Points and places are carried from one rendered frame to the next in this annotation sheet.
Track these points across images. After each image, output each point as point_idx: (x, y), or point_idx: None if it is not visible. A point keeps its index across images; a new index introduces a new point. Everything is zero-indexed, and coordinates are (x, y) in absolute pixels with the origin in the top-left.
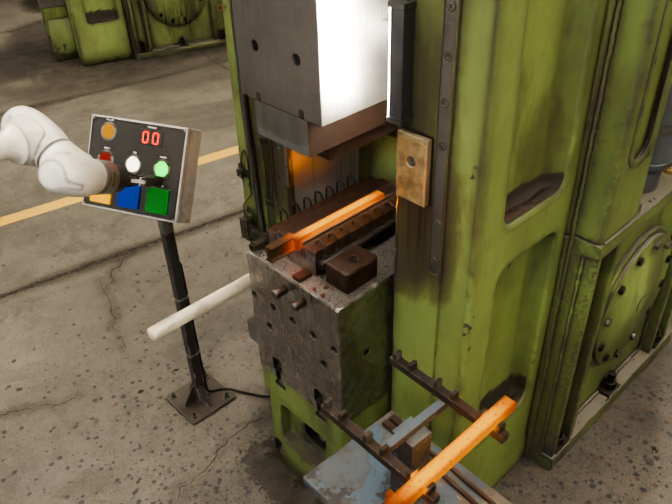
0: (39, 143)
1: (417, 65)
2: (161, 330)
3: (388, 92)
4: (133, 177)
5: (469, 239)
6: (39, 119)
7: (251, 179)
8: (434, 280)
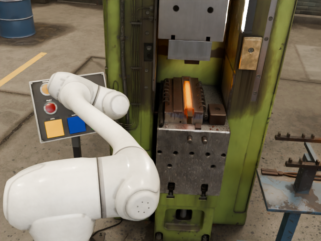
0: (92, 90)
1: (257, 4)
2: None
3: (244, 19)
4: None
5: (275, 77)
6: (79, 76)
7: None
8: (253, 104)
